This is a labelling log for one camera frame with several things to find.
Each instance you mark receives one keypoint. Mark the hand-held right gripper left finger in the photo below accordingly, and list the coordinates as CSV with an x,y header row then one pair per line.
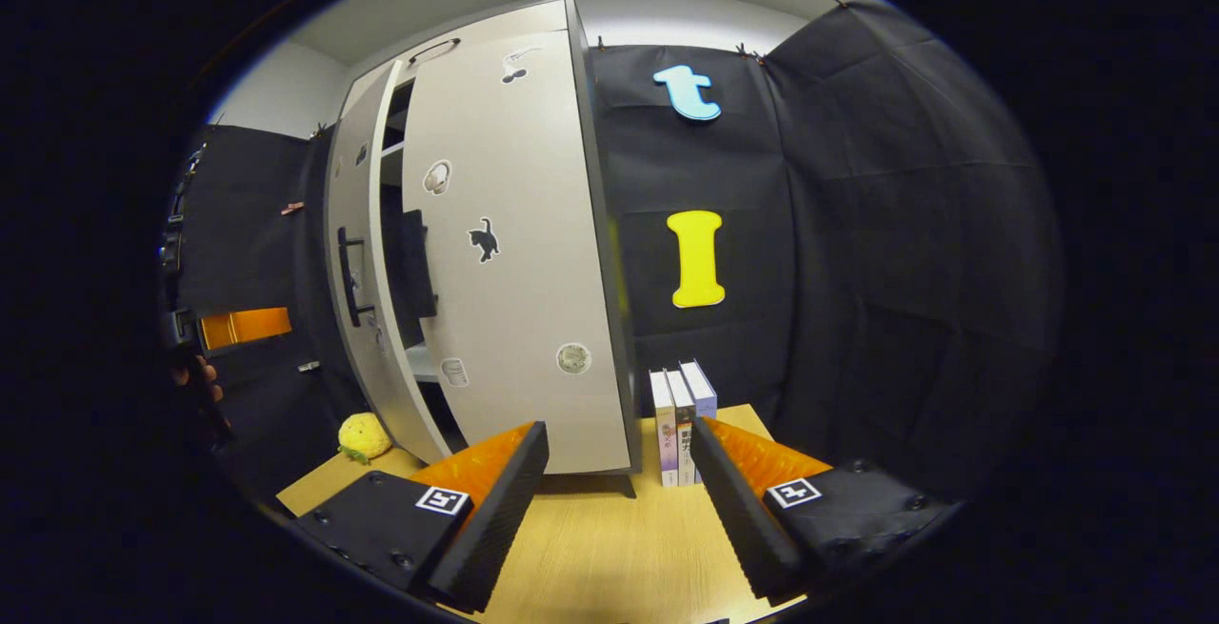
x,y
500,510

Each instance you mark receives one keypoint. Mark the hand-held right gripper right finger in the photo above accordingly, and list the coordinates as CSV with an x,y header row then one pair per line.
x,y
733,510

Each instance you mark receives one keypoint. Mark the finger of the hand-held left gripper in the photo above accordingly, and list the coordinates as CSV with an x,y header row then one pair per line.
x,y
248,327

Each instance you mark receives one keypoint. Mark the white shoe cabinet door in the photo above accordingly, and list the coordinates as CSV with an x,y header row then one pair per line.
x,y
533,319
367,386

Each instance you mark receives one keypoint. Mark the white shoe cabinet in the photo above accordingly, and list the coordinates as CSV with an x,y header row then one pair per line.
x,y
609,319

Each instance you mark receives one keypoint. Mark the white cabinet drawer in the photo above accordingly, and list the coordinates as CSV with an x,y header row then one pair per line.
x,y
514,24

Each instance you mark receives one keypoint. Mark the white book black lettering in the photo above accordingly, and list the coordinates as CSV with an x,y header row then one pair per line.
x,y
682,414

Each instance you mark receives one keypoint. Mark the pale blue book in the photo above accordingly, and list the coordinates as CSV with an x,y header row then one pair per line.
x,y
703,395

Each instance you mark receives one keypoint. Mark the yellow plush toy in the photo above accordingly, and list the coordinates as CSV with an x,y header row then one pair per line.
x,y
365,435

